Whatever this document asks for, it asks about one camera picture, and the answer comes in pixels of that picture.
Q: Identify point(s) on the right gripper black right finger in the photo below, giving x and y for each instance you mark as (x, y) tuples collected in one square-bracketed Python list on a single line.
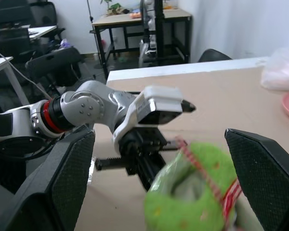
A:
[(262, 173)]

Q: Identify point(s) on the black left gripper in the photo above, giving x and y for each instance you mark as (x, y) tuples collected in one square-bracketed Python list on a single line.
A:
[(147, 142)]

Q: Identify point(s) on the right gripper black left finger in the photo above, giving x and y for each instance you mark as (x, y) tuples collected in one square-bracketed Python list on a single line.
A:
[(67, 173)]

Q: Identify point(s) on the green pouch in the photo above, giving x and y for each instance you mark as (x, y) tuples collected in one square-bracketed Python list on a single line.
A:
[(168, 172)]

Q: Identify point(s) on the black pointed piece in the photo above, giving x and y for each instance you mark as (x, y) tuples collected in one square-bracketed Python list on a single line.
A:
[(189, 106)]

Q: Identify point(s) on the white plastic bag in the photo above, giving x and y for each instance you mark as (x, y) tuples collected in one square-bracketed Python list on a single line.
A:
[(280, 69)]

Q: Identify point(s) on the black office chair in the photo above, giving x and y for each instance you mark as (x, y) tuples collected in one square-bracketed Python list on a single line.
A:
[(44, 16), (55, 65)]

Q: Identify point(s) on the small white desk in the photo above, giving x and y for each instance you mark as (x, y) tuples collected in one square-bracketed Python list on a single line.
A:
[(7, 72)]

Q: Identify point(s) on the black chair backrest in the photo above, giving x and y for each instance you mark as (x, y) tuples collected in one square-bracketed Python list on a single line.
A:
[(214, 55)]

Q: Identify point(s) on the black monitor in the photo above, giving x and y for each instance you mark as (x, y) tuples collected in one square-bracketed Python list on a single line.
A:
[(12, 44)]

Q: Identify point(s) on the silver background robot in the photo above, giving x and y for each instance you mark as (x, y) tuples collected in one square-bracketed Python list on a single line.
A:
[(147, 36)]

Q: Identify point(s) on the black stand column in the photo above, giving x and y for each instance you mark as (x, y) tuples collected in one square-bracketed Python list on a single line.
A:
[(160, 31)]

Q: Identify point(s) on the thin black tripod pole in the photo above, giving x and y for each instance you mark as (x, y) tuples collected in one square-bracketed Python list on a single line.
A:
[(92, 26)]

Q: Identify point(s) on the potted green plant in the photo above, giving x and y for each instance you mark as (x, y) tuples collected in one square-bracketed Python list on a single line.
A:
[(113, 8)]

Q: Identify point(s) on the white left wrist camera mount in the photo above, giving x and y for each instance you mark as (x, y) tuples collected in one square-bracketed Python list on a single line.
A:
[(162, 96)]

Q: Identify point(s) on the wood top black frame desk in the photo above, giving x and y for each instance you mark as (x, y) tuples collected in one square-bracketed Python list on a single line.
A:
[(144, 22)]

